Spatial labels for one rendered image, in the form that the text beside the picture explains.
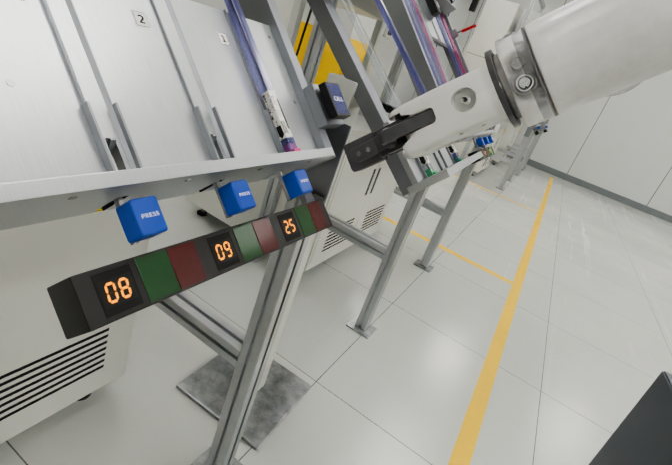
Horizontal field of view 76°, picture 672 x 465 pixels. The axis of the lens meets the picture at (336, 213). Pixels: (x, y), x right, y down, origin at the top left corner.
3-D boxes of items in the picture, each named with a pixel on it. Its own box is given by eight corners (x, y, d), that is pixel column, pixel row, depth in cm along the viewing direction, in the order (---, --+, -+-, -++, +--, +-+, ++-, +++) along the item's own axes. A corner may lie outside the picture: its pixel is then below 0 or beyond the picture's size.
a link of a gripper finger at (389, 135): (391, 136, 38) (375, 150, 43) (467, 109, 39) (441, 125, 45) (386, 124, 38) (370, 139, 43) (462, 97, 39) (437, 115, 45)
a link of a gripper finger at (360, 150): (397, 151, 42) (342, 175, 46) (408, 149, 45) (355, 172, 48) (385, 120, 42) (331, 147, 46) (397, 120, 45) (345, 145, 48)
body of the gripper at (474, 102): (525, 121, 35) (403, 171, 40) (534, 121, 43) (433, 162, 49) (491, 35, 35) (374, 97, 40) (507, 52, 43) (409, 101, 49)
